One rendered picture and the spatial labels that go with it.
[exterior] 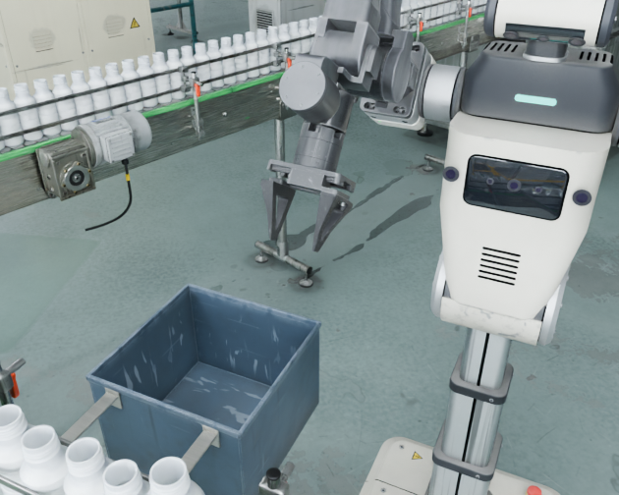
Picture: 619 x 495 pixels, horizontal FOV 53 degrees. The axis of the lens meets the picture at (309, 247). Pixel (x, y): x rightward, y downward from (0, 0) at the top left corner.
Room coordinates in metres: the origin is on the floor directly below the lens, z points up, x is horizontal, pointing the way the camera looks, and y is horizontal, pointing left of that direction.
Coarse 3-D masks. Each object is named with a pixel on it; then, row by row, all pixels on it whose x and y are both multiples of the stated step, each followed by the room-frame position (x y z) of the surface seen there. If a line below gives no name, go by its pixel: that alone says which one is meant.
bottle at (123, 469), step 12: (108, 468) 0.44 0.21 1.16; (120, 468) 0.45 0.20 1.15; (132, 468) 0.44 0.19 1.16; (108, 480) 0.43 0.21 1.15; (120, 480) 0.44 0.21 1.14; (132, 480) 0.42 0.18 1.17; (144, 480) 0.46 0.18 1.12; (108, 492) 0.41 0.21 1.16; (120, 492) 0.41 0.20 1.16; (132, 492) 0.42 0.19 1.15; (144, 492) 0.43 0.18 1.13
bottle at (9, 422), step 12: (0, 408) 0.52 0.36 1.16; (12, 408) 0.53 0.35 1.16; (0, 420) 0.52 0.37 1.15; (12, 420) 0.53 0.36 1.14; (24, 420) 0.52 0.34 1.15; (0, 432) 0.49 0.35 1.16; (12, 432) 0.50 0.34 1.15; (24, 432) 0.51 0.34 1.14; (0, 444) 0.49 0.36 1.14; (12, 444) 0.49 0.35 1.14; (0, 456) 0.49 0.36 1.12; (12, 456) 0.49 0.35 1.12; (0, 468) 0.48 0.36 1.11; (12, 468) 0.48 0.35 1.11; (12, 492) 0.48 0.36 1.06
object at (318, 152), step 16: (304, 128) 0.75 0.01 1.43; (320, 128) 0.74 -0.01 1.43; (304, 144) 0.73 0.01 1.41; (320, 144) 0.72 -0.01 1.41; (336, 144) 0.73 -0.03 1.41; (272, 160) 0.73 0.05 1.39; (304, 160) 0.72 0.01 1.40; (320, 160) 0.71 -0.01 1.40; (336, 160) 0.73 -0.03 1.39; (336, 176) 0.69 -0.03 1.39
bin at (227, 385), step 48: (192, 288) 1.08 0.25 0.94; (144, 336) 0.94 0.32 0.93; (192, 336) 1.07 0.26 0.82; (240, 336) 1.03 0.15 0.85; (288, 336) 0.98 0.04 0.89; (96, 384) 0.80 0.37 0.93; (144, 384) 0.92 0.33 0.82; (192, 384) 1.01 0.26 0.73; (240, 384) 1.01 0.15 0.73; (288, 384) 0.83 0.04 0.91; (144, 432) 0.76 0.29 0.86; (192, 432) 0.72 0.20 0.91; (240, 432) 0.68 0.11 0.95; (288, 432) 0.83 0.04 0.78; (240, 480) 0.68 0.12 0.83
